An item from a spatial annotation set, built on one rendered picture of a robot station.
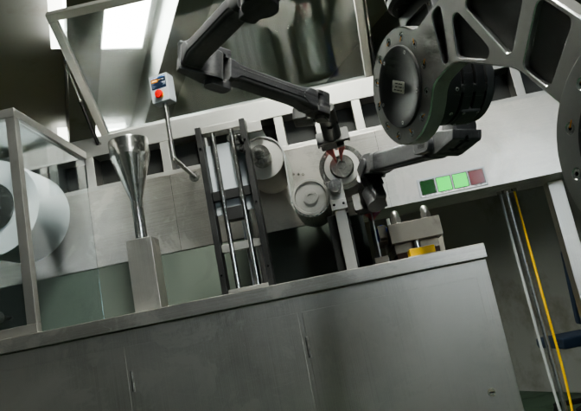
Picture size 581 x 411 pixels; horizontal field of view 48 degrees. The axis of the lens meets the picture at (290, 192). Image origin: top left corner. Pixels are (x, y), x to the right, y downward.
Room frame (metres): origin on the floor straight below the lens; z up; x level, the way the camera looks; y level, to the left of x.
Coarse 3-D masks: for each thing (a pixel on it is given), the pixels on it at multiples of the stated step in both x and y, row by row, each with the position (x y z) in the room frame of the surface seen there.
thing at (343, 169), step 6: (336, 156) 2.04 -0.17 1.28; (342, 156) 2.04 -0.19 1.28; (330, 162) 2.05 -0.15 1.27; (342, 162) 2.05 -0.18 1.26; (348, 162) 2.04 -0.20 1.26; (330, 168) 2.05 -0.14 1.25; (336, 168) 2.04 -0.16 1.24; (342, 168) 2.04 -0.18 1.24; (348, 168) 2.04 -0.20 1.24; (336, 174) 2.04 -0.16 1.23; (342, 174) 2.04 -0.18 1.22; (348, 174) 2.04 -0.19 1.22
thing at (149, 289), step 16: (112, 160) 2.18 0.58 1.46; (128, 160) 2.16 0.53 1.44; (144, 160) 2.19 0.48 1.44; (128, 176) 2.17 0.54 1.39; (144, 176) 2.21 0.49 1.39; (128, 192) 2.20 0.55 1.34; (144, 224) 2.21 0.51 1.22; (144, 240) 2.17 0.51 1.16; (128, 256) 2.18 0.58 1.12; (144, 256) 2.17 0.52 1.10; (160, 256) 2.25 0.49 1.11; (144, 272) 2.17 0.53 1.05; (160, 272) 2.22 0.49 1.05; (144, 288) 2.17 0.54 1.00; (160, 288) 2.19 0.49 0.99; (144, 304) 2.17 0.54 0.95; (160, 304) 2.17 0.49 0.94
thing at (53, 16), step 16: (96, 0) 2.08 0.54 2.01; (112, 0) 2.06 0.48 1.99; (128, 0) 2.07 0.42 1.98; (144, 0) 2.07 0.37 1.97; (48, 16) 2.08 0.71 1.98; (64, 16) 2.09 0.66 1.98; (368, 16) 2.21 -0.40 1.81; (64, 48) 2.18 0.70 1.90; (368, 48) 2.31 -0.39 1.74; (368, 64) 2.36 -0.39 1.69; (80, 80) 2.28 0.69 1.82; (96, 112) 2.39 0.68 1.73
